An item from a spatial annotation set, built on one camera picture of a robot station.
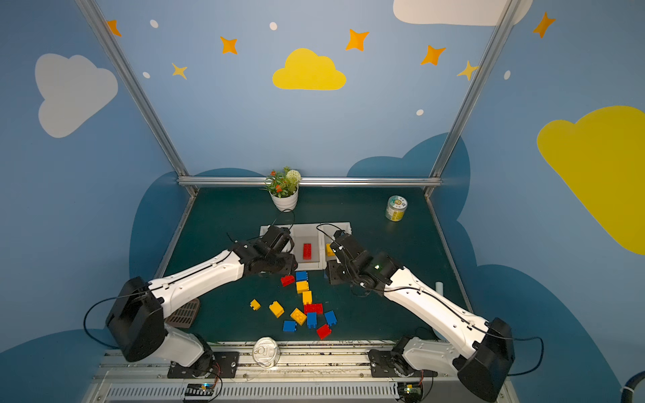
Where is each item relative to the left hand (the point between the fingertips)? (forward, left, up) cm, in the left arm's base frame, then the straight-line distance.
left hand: (292, 262), depth 85 cm
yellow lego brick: (-9, -12, +24) cm, 28 cm away
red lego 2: (-12, -8, -9) cm, 17 cm away
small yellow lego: (-11, +13, -10) cm, 20 cm away
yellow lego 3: (-13, +5, -9) cm, 16 cm away
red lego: (-3, +2, -8) cm, 9 cm away
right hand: (-5, -14, +7) cm, 16 cm away
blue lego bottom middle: (-16, -7, -8) cm, 20 cm away
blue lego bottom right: (-15, -13, -10) cm, 22 cm away
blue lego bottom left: (-18, 0, -11) cm, 21 cm away
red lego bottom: (-19, -11, -10) cm, 25 cm away
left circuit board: (-35, +26, -14) cm, 46 cm away
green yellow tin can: (+28, -42, -3) cm, 50 cm away
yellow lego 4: (-15, -3, -11) cm, 18 cm away
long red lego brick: (+10, -4, -9) cm, 14 cm away
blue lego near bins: (-1, -3, -8) cm, 8 cm away
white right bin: (+15, -12, -2) cm, 19 cm away
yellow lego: (-5, -3, -9) cm, 10 cm away
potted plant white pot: (+31, +6, -4) cm, 32 cm away
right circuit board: (-35, -37, -14) cm, 53 cm away
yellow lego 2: (-9, -5, -9) cm, 14 cm away
